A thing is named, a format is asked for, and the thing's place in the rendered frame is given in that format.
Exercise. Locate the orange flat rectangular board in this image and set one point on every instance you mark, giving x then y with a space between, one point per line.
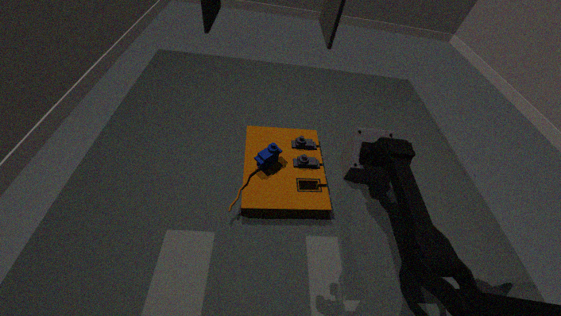
295 185

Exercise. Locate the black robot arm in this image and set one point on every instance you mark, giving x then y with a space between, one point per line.
428 254

